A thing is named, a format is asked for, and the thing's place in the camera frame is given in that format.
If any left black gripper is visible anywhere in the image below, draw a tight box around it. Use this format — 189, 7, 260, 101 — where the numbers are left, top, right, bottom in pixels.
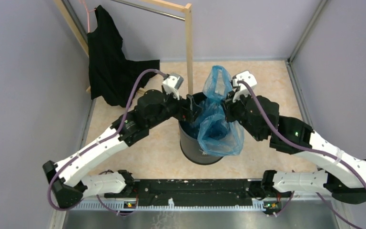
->
148, 88, 204, 129

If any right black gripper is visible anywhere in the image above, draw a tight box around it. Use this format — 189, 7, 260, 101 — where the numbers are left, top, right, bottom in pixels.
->
219, 88, 264, 142

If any dark grey trash bin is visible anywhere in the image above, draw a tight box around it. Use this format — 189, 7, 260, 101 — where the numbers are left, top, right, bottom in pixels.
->
178, 92, 224, 166

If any blue plastic trash bag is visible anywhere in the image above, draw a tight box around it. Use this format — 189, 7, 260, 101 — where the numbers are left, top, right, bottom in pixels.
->
182, 65, 244, 157

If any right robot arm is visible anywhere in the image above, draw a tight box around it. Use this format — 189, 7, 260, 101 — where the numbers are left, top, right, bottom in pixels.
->
222, 92, 366, 205

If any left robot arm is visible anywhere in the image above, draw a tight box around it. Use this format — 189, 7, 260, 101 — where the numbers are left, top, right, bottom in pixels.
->
43, 90, 202, 211

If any black t-shirt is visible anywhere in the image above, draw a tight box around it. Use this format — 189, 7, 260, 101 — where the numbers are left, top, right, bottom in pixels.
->
87, 5, 160, 107

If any wooden clothes rack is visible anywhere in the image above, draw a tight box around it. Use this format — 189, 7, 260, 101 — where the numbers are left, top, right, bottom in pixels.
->
53, 0, 193, 94

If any pink clothes hanger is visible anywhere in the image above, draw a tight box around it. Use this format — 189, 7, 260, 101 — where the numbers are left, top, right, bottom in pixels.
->
78, 0, 96, 33

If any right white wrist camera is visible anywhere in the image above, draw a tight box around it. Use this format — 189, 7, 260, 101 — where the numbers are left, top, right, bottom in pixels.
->
232, 70, 257, 103

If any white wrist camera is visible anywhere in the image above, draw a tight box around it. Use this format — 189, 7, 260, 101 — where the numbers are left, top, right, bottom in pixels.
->
232, 70, 257, 103
162, 73, 184, 100

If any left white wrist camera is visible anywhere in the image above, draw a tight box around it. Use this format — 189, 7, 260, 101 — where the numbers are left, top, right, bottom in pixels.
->
162, 73, 184, 100

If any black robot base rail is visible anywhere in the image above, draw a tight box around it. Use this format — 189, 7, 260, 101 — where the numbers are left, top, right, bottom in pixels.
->
104, 179, 291, 207

